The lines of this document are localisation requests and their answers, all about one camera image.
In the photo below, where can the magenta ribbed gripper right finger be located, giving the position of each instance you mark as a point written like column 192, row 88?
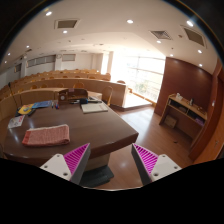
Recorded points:
column 152, row 167

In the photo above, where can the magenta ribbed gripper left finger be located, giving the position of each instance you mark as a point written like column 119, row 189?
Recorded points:
column 70, row 166

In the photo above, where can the red white woven towel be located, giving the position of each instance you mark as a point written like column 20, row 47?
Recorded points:
column 47, row 136

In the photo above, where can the large brown wooden table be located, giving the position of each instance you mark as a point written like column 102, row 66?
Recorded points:
column 106, row 132

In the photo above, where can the cardboard box in shelf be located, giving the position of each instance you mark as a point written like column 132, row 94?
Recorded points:
column 170, row 121

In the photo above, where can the wooden shelf cabinet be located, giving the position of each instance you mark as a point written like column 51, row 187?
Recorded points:
column 190, row 117

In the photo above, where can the blue folder on table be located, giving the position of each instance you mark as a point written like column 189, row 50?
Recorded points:
column 42, row 104

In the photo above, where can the white leaflet on table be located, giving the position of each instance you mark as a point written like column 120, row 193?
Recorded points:
column 16, row 121

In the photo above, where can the wooden box on table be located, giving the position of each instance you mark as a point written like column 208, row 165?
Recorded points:
column 71, row 94

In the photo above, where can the yellow blue booklet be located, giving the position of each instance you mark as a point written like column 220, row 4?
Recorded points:
column 25, row 109

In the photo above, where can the wooden chair behind table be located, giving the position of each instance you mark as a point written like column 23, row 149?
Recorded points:
column 107, row 95

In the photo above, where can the long curved wooden desk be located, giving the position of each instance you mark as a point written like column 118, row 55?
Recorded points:
column 94, row 85

